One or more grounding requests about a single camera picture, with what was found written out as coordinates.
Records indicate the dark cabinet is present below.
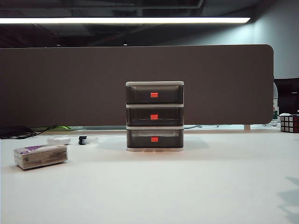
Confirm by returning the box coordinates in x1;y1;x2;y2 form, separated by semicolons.
273;78;299;116

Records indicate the white plastic drawer cabinet frame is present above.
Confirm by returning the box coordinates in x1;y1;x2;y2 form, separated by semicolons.
125;81;185;153

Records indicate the long ceiling light strip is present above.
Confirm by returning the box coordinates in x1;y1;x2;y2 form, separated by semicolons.
0;17;251;24

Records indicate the black rubik's cube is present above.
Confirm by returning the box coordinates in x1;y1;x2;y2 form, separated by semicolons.
279;113;299;134

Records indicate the white earbuds case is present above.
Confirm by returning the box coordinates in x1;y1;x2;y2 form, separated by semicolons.
47;136;71;146

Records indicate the clear bottle with green label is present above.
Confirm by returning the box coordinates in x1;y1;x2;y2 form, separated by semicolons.
272;81;280;122

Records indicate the brown desk partition panel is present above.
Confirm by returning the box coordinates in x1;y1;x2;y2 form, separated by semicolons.
0;44;275;128

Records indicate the purple white napkin pack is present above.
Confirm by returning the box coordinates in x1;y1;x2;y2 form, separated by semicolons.
13;145;69;170

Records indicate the black cable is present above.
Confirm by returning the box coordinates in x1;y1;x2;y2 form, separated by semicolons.
23;125;58;138

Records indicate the smoky drawer with red handle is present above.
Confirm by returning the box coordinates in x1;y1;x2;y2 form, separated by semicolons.
126;107;184;127
127;129;184;149
126;85;184;105

